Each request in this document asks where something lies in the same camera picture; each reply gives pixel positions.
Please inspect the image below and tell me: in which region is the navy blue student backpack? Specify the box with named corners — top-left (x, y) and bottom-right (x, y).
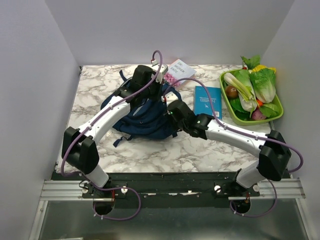
top-left (112, 65), bottom-right (182, 141)

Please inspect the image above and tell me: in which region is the white book with pink roses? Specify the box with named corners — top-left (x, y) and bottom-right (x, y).
top-left (163, 59), bottom-right (197, 85)

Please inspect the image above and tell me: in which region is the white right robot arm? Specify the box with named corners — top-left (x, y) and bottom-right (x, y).
top-left (166, 100), bottom-right (292, 196)

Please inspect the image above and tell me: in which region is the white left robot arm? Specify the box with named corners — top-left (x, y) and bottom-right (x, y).
top-left (60, 63), bottom-right (167, 198)

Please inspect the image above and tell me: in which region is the teal blue hardcover book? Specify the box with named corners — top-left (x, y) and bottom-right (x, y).
top-left (193, 86), bottom-right (222, 120)

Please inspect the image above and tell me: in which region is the brown round fruit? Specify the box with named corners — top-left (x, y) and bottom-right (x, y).
top-left (224, 85), bottom-right (239, 100)

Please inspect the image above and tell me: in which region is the green plastic vegetable tray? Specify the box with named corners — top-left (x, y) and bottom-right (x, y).
top-left (220, 67), bottom-right (284, 126)

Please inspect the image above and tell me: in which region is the white green bok choy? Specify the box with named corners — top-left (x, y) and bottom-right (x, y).
top-left (223, 69), bottom-right (258, 114)

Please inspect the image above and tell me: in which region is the purple onion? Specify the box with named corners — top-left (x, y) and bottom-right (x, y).
top-left (251, 108), bottom-right (267, 121)

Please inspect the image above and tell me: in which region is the green lettuce head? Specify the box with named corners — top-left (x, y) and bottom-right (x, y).
top-left (249, 68), bottom-right (276, 103)

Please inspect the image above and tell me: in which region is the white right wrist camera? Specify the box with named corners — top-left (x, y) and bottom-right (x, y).
top-left (163, 91), bottom-right (179, 104)

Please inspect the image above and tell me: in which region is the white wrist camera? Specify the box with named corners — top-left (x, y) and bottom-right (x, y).
top-left (163, 91), bottom-right (179, 104)
top-left (151, 63), bottom-right (168, 84)

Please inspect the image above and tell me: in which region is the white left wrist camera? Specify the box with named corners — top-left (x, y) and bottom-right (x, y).
top-left (151, 63), bottom-right (168, 84)

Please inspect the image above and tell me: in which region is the black mounting rail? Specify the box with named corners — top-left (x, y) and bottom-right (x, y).
top-left (51, 172), bottom-right (260, 210)

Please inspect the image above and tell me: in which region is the aluminium frame rail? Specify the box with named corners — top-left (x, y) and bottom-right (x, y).
top-left (28, 179), bottom-right (93, 240)

